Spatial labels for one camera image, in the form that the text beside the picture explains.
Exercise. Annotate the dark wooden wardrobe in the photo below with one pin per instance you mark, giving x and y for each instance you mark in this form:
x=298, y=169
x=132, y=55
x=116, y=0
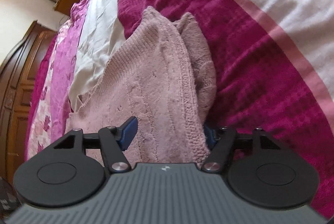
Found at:
x=18, y=73

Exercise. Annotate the pink floral striped bedspread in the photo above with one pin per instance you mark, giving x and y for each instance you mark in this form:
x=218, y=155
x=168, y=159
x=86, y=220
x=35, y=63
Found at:
x=273, y=61

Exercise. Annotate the pink knitted cardigan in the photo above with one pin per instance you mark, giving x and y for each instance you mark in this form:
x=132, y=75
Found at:
x=164, y=76

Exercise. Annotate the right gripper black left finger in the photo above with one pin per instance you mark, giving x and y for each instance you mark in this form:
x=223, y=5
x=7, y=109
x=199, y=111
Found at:
x=114, y=141

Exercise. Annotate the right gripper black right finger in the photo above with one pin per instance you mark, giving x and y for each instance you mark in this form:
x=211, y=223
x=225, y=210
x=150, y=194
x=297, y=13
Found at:
x=220, y=142

